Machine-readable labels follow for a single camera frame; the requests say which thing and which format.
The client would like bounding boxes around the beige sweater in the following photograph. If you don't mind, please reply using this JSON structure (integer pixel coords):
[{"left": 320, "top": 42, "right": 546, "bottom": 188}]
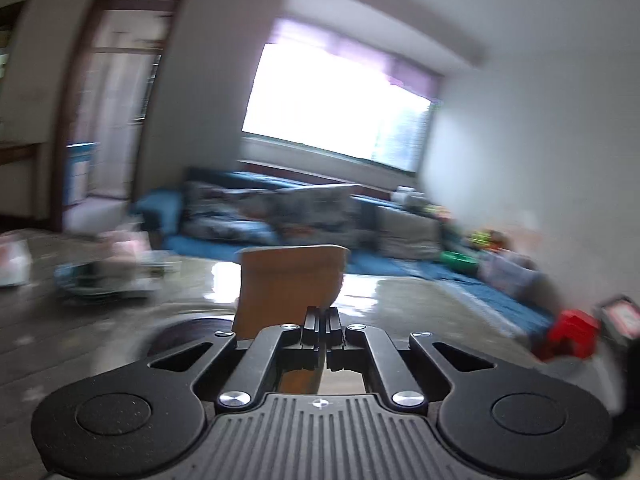
[{"left": 231, "top": 243, "right": 350, "bottom": 395}]

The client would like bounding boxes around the purple roller blind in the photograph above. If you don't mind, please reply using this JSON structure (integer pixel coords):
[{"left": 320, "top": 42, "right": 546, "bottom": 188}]
[{"left": 272, "top": 17, "right": 444, "bottom": 97}]

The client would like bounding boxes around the clear plastic storage box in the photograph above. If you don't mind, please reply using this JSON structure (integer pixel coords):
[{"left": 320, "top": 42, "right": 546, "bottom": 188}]
[{"left": 479, "top": 252, "right": 544, "bottom": 302}]

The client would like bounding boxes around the brown door frame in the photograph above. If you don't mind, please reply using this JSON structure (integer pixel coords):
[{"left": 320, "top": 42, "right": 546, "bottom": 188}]
[{"left": 52, "top": 0, "right": 187, "bottom": 233}]

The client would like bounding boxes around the pink tissue packet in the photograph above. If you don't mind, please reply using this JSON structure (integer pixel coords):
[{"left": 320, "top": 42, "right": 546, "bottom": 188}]
[{"left": 107, "top": 232, "right": 151, "bottom": 267}]

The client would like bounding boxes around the green stuffed toy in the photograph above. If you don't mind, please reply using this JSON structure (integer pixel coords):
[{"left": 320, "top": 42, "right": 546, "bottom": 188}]
[{"left": 465, "top": 229, "right": 493, "bottom": 252}]

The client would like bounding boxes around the blue corner sofa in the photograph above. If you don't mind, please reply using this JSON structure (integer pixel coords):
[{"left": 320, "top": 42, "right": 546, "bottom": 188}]
[{"left": 132, "top": 167, "right": 556, "bottom": 333}]

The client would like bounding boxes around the green bowl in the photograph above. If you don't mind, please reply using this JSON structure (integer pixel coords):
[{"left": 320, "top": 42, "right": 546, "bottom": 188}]
[{"left": 440, "top": 251, "right": 479, "bottom": 272}]

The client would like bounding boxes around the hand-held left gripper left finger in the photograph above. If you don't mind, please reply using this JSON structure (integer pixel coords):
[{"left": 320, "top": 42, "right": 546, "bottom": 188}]
[{"left": 148, "top": 306, "right": 324, "bottom": 411}]

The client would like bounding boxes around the grey cushion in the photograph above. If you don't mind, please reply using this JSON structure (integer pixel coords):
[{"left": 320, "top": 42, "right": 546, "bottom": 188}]
[{"left": 375, "top": 205, "right": 444, "bottom": 261}]

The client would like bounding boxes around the white box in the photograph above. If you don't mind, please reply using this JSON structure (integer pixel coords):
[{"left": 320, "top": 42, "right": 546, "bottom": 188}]
[{"left": 0, "top": 232, "right": 34, "bottom": 289}]

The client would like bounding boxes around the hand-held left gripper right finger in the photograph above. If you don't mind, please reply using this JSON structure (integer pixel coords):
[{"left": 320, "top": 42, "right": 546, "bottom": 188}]
[{"left": 324, "top": 307, "right": 506, "bottom": 411}]

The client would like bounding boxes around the red plastic stool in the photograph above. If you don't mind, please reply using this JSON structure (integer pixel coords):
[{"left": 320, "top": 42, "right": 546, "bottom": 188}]
[{"left": 532, "top": 309, "right": 601, "bottom": 362}]

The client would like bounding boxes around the blue sofa throw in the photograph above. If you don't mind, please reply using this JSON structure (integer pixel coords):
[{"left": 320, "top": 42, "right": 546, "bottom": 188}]
[{"left": 415, "top": 259, "right": 554, "bottom": 332}]

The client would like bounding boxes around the butterfly print cushion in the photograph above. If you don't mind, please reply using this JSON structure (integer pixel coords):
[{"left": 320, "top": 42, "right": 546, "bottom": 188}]
[
  {"left": 272, "top": 184, "right": 362, "bottom": 249},
  {"left": 181, "top": 181, "right": 281, "bottom": 242}
]

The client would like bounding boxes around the window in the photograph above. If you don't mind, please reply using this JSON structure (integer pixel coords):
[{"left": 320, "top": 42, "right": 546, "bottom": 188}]
[{"left": 242, "top": 42, "right": 437, "bottom": 174}]

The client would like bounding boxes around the light blue cabinet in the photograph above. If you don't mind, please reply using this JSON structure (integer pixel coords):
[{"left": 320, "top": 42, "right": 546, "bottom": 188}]
[{"left": 65, "top": 142, "right": 101, "bottom": 206}]

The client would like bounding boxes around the white stuffed toy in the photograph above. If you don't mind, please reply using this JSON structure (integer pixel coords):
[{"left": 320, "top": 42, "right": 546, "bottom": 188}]
[{"left": 395, "top": 186, "right": 427, "bottom": 209}]

